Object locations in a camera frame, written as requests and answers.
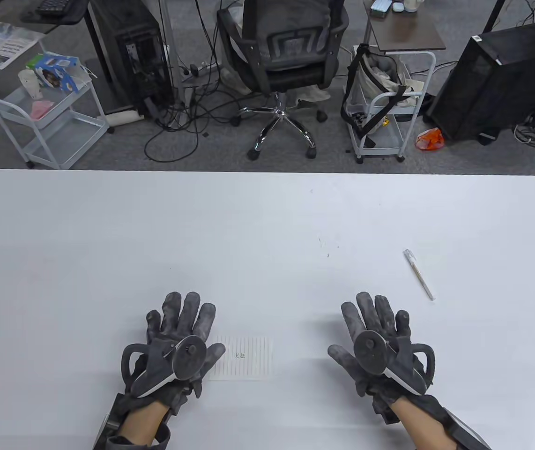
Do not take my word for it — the person's right hand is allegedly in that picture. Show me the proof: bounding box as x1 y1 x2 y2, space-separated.
327 292 432 425

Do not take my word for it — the person's left hand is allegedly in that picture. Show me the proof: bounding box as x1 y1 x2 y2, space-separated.
125 292 226 417

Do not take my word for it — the white correction pen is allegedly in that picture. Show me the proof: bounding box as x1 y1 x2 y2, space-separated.
403 249 436 301

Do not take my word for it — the white lined paper with text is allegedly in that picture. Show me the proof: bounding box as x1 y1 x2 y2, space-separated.
208 336 273 381

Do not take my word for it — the grey white hand controller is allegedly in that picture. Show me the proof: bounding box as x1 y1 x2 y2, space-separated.
353 330 436 395
121 335 208 398

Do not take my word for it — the white narrow cart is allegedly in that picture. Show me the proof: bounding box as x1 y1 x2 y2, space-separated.
345 45 437 165

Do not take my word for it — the orange plastic bag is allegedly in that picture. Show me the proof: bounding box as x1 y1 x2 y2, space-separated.
415 127 445 151

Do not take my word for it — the white paper roll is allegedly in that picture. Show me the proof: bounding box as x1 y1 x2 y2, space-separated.
105 109 139 126

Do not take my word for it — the white three-tier cart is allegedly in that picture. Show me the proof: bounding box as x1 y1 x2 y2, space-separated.
0 37 110 170

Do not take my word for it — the white power strip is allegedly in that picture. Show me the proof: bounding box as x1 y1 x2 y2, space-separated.
179 57 231 78

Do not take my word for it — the black mesh office chair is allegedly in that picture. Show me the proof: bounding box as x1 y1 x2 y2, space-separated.
216 0 350 161

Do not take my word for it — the pink packet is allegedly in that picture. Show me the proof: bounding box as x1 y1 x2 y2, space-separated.
30 100 55 120

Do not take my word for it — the black mesh computer tower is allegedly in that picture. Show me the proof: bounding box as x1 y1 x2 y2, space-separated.
424 20 535 146

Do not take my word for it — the blue printed box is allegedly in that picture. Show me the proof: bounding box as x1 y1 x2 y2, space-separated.
35 53 81 93

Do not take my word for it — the black open computer tower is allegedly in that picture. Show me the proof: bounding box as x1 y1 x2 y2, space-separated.
87 0 174 119

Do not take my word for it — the white paper cup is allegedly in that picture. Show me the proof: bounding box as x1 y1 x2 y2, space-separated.
18 69 44 100

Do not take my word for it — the brown side table top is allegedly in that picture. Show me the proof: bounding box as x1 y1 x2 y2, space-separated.
364 0 447 52

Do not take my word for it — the white metal desk leg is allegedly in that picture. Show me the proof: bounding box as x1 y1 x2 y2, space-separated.
159 0 186 108

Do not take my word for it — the black metal pole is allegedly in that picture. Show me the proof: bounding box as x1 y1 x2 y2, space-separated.
482 0 507 34

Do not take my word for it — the black keyboard tray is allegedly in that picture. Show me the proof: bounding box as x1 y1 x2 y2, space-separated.
19 0 91 25

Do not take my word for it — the black keyboard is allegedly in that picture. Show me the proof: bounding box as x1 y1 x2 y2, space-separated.
37 0 70 18

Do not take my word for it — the black wrist camera with strap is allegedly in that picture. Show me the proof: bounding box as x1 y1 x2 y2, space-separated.
93 393 172 450
408 396 493 450

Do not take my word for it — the tangle of black cables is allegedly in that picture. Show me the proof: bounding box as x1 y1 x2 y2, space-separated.
143 0 277 164

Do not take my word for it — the beige bag with black strap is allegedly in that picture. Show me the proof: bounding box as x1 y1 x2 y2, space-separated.
341 44 425 150

